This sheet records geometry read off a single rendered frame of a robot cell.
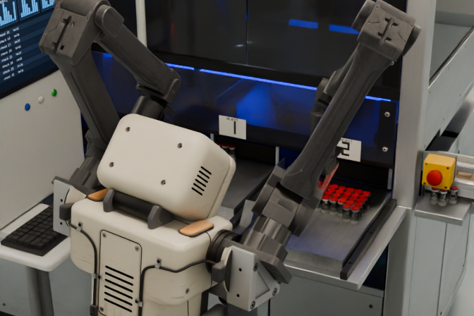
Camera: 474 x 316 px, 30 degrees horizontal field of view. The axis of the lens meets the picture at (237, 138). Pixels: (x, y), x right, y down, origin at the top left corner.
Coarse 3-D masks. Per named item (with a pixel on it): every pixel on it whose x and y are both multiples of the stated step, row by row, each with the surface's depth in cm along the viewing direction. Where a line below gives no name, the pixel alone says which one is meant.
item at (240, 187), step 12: (240, 168) 259; (252, 168) 259; (264, 168) 259; (240, 180) 252; (252, 180) 252; (264, 180) 246; (228, 192) 246; (240, 192) 246; (252, 192) 240; (228, 204) 239; (240, 204) 233; (228, 216) 232
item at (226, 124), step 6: (222, 120) 253; (228, 120) 252; (234, 120) 251; (240, 120) 250; (222, 126) 253; (228, 126) 253; (240, 126) 251; (222, 132) 254; (228, 132) 253; (240, 132) 252
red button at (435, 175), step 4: (432, 172) 227; (436, 172) 227; (428, 176) 227; (432, 176) 226; (436, 176) 226; (440, 176) 226; (428, 180) 227; (432, 180) 227; (436, 180) 226; (440, 180) 226; (432, 184) 227; (436, 184) 227
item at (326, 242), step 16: (320, 224) 229; (336, 224) 229; (352, 224) 229; (368, 224) 223; (304, 240) 222; (320, 240) 222; (336, 240) 222; (352, 240) 222; (288, 256) 213; (304, 256) 211; (320, 256) 209; (336, 256) 215
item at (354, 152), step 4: (340, 140) 238; (344, 140) 238; (348, 140) 237; (352, 140) 237; (356, 140) 236; (340, 144) 239; (344, 144) 238; (352, 144) 237; (356, 144) 237; (360, 144) 236; (352, 148) 238; (356, 148) 237; (360, 148) 236; (344, 152) 239; (348, 152) 239; (352, 152) 238; (356, 152) 237; (340, 156) 240; (344, 156) 240; (352, 156) 238; (356, 156) 238; (356, 160) 238
